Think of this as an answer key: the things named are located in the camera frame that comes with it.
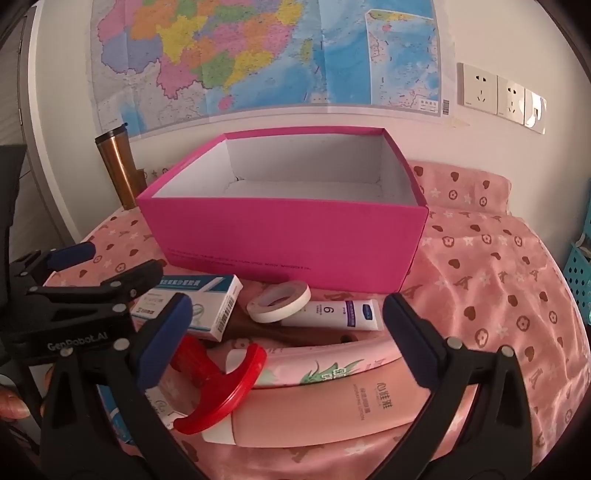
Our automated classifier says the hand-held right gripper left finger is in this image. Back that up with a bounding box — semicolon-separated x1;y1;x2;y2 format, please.
39;293;204;480

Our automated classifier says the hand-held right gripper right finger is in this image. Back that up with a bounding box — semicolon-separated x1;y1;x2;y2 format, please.
382;293;536;480

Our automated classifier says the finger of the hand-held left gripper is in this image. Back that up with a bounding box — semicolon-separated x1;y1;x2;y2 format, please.
9;242;97;287
27;258;164;333

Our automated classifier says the white blue medicine box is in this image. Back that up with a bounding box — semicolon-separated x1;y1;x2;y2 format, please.
129;274;244;342

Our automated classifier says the small white purple tube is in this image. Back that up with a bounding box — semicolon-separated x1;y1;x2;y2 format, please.
281;299;385;332

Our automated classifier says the large pink lotion tube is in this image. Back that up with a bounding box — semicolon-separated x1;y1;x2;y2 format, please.
203;364;444;448

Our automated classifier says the pink tube with aloe print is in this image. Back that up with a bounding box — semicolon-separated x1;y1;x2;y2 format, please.
226;332;407;398

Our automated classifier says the white tape roll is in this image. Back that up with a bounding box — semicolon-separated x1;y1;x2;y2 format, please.
246;281;311;324

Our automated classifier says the pink cardboard box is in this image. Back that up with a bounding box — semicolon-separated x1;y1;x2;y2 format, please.
136;126;430;296

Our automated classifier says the person's left hand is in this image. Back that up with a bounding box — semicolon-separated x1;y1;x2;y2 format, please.
0;369;54;421

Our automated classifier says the grey door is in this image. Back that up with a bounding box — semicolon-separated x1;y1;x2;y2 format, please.
0;4;81;245

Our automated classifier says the pink printed blanket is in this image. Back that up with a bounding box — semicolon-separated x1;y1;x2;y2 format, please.
46;159;587;480

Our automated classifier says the blue white flat box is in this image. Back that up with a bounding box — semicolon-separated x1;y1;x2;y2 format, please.
98;382;185;445

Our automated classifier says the copper thermos tumbler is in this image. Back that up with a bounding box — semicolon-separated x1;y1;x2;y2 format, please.
95;122;146;210

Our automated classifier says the blue plastic basket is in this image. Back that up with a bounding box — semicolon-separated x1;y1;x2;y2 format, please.
561;226;591;333

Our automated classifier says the colourful wall map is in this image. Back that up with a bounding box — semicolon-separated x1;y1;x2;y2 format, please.
90;0;455;139

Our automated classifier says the white wall socket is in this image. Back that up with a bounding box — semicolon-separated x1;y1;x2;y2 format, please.
457;62;499;114
497;76;527;123
524;90;548;134

